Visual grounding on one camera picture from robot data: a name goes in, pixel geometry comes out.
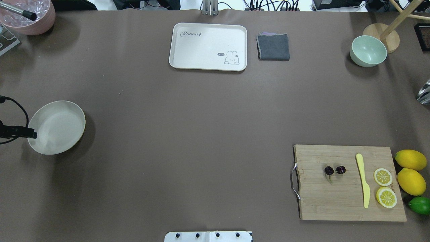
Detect lemon slice near lemons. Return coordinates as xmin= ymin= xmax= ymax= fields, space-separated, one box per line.
xmin=373 ymin=167 xmax=393 ymax=187

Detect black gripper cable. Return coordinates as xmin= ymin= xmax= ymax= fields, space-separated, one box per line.
xmin=0 ymin=96 xmax=29 ymax=145

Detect wooden cutting board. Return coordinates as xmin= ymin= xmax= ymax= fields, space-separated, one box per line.
xmin=290 ymin=144 xmax=407 ymax=222

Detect dark cherry with stem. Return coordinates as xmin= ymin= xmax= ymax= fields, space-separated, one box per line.
xmin=324 ymin=166 xmax=334 ymax=183

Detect green lime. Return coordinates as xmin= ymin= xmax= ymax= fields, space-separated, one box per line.
xmin=407 ymin=196 xmax=430 ymax=215

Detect beige round plate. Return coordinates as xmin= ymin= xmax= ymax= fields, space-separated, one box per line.
xmin=28 ymin=100 xmax=86 ymax=155

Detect metal ice scoop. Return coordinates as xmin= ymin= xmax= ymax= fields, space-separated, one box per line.
xmin=416 ymin=79 xmax=430 ymax=105

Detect aluminium frame post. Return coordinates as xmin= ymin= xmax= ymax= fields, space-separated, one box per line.
xmin=201 ymin=0 xmax=219 ymax=16

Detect yellow lemon far end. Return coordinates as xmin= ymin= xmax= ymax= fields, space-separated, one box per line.
xmin=394 ymin=150 xmax=427 ymax=171

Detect white rabbit tray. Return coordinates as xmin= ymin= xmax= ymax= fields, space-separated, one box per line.
xmin=169 ymin=23 xmax=248 ymax=72

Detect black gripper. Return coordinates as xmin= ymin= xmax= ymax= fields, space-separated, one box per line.
xmin=0 ymin=121 xmax=37 ymax=139

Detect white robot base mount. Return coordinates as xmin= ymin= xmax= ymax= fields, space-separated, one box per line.
xmin=164 ymin=230 xmax=253 ymax=242

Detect pink bowl with ice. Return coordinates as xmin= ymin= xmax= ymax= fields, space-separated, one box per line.
xmin=0 ymin=0 xmax=56 ymax=36

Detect mint green bowl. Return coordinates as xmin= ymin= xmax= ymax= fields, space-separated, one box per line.
xmin=349 ymin=35 xmax=388 ymax=67

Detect lemon slice near lime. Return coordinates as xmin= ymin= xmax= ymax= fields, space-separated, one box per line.
xmin=375 ymin=187 xmax=397 ymax=208

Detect yellow lemon near lime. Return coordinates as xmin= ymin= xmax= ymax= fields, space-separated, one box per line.
xmin=397 ymin=168 xmax=427 ymax=196

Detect yellow plastic knife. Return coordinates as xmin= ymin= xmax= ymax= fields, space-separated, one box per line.
xmin=356 ymin=153 xmax=370 ymax=209

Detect grey folded cloth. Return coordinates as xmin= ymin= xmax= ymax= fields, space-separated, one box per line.
xmin=256 ymin=32 xmax=290 ymax=61

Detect wooden mug tree stand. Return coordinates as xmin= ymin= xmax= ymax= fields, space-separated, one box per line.
xmin=363 ymin=0 xmax=430 ymax=53

